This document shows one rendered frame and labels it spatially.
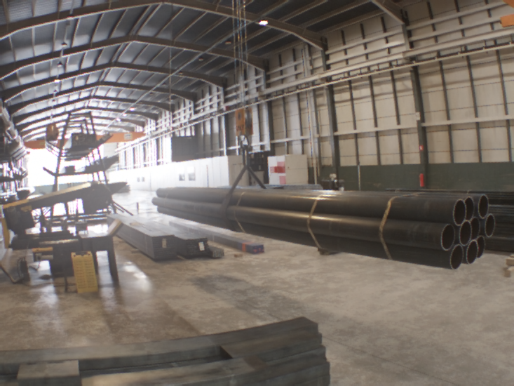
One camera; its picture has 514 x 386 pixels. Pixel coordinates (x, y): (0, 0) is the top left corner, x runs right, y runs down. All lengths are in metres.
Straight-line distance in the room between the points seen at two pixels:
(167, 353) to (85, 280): 3.80
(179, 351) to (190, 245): 5.92
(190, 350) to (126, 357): 0.47
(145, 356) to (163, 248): 5.98
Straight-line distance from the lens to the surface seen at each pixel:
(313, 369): 2.86
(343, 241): 3.32
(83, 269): 6.61
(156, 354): 3.00
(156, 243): 8.72
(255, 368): 2.68
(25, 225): 8.81
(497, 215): 7.82
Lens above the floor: 1.69
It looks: 3 degrees down
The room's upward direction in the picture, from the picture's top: 3 degrees counter-clockwise
